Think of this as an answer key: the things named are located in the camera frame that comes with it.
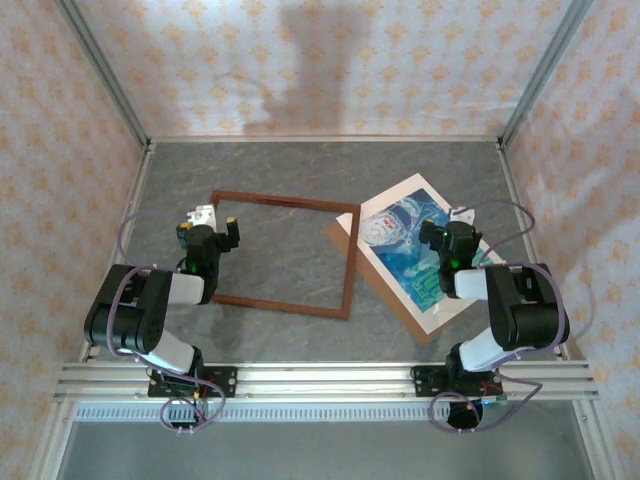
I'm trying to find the blue racing poster photo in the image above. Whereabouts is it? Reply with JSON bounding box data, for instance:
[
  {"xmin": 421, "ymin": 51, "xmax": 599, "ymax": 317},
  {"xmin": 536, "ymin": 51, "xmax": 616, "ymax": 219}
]
[{"xmin": 357, "ymin": 188, "xmax": 494, "ymax": 314}]

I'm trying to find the white mat board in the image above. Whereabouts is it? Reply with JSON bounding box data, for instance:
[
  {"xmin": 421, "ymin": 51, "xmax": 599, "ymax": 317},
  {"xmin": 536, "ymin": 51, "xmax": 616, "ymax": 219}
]
[{"xmin": 335, "ymin": 172, "xmax": 505, "ymax": 335}]

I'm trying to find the brown backing board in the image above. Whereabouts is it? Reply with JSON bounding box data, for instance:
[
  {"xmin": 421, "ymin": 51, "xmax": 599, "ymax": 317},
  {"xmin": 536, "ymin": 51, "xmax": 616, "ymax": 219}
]
[{"xmin": 323, "ymin": 222, "xmax": 441, "ymax": 346}]

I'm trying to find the brown wooden picture frame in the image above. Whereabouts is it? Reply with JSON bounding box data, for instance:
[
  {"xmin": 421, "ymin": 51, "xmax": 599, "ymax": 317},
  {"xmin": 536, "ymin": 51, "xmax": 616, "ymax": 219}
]
[{"xmin": 208, "ymin": 189, "xmax": 363, "ymax": 321}]

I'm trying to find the orange patterned white curtain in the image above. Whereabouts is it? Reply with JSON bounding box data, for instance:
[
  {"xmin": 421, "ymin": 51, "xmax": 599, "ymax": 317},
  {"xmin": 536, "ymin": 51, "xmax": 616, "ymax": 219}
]
[
  {"xmin": 64, "ymin": 0, "xmax": 584, "ymax": 139},
  {"xmin": 504, "ymin": 0, "xmax": 640, "ymax": 480},
  {"xmin": 0, "ymin": 0, "xmax": 146, "ymax": 480}
]

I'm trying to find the aluminium mounting beam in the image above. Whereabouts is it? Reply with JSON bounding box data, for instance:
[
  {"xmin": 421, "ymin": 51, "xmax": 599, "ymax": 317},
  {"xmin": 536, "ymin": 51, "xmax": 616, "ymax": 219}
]
[{"xmin": 53, "ymin": 360, "xmax": 600, "ymax": 402}]

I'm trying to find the grey metal panel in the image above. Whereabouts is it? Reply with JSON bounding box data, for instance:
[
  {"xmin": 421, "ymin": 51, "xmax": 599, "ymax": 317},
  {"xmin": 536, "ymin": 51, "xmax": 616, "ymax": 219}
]
[{"xmin": 57, "ymin": 419, "xmax": 596, "ymax": 480}]

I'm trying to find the aluminium lower strut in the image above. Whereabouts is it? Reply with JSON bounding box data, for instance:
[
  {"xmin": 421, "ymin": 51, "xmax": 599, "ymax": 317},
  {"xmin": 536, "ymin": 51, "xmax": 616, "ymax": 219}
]
[
  {"xmin": 572, "ymin": 399, "xmax": 614, "ymax": 480},
  {"xmin": 29, "ymin": 399, "xmax": 76, "ymax": 480}
]

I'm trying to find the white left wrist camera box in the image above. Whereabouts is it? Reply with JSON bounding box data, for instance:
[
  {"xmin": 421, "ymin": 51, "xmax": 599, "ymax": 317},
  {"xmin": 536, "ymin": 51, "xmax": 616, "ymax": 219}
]
[{"xmin": 186, "ymin": 203, "xmax": 218, "ymax": 227}]

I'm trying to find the aluminium side rail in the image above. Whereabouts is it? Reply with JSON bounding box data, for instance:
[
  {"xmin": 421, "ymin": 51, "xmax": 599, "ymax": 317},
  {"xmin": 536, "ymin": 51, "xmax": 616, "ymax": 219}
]
[
  {"xmin": 78, "ymin": 142, "xmax": 155, "ymax": 364},
  {"xmin": 497, "ymin": 142, "xmax": 574, "ymax": 364}
]

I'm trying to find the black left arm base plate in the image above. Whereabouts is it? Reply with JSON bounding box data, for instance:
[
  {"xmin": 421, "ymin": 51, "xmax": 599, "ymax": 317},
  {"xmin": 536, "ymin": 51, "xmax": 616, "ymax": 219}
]
[{"xmin": 147, "ymin": 366, "xmax": 239, "ymax": 400}]

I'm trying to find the aluminium cross rail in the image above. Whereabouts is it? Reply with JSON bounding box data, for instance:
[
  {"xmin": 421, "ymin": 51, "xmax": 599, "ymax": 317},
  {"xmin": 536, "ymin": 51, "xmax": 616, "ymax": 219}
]
[{"xmin": 147, "ymin": 133, "xmax": 504, "ymax": 145}]

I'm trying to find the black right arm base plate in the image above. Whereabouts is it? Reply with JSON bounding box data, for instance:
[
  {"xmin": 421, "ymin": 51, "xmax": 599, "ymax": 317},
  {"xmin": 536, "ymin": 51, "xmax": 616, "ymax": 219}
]
[{"xmin": 410, "ymin": 365, "xmax": 504, "ymax": 400}]

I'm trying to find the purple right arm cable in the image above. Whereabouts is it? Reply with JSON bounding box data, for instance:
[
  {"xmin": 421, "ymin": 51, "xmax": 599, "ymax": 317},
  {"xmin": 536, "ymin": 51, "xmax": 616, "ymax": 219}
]
[{"xmin": 428, "ymin": 198, "xmax": 596, "ymax": 435}]

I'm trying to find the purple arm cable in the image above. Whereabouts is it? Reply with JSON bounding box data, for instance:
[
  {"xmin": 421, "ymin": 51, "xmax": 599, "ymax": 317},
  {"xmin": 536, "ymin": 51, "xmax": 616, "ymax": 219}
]
[
  {"xmin": 428, "ymin": 198, "xmax": 596, "ymax": 435},
  {"xmin": 106, "ymin": 209, "xmax": 225, "ymax": 435}
]

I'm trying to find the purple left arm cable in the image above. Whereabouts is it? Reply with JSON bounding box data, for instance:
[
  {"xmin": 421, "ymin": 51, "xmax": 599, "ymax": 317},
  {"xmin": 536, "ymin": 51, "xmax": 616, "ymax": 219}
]
[{"xmin": 106, "ymin": 209, "xmax": 225, "ymax": 435}]

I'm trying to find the aluminium corner post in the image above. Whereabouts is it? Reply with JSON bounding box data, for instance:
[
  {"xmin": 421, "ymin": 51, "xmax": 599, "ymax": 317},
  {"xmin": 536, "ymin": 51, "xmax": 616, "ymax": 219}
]
[
  {"xmin": 53, "ymin": 0, "xmax": 154, "ymax": 149},
  {"xmin": 498, "ymin": 0, "xmax": 599, "ymax": 149}
]

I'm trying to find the grey slotted cable duct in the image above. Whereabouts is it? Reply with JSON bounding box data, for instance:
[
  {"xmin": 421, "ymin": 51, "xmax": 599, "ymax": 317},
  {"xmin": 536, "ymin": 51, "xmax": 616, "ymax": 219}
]
[{"xmin": 73, "ymin": 402, "xmax": 584, "ymax": 424}]

